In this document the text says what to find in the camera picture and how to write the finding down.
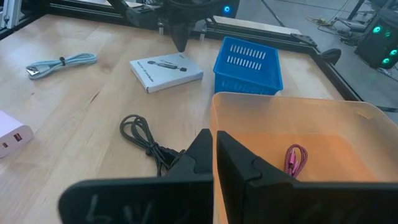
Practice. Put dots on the blue plastic bin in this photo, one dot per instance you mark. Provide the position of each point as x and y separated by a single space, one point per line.
248 65

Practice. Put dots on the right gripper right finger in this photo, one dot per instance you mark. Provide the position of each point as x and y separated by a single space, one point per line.
280 199

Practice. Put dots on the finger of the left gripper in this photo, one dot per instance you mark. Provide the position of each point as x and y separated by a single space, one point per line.
188 32
176 34

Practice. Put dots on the white product box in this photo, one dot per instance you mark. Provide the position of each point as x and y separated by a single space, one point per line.
168 73

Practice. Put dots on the pink wall charger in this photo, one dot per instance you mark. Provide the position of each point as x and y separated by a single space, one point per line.
12 133

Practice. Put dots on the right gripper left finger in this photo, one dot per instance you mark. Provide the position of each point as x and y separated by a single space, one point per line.
149 199

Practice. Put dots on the orange translucent plastic bin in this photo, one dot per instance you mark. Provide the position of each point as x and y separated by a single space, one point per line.
326 124

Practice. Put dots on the black computer green lights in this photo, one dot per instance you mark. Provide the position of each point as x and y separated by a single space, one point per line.
377 43

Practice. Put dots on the black box blue light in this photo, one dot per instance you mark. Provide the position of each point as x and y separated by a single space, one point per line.
228 7

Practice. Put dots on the silver aluminium post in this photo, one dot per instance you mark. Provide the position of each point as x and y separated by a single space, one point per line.
11 14

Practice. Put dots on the black table frame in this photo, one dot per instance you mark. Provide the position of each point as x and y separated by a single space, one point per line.
264 39

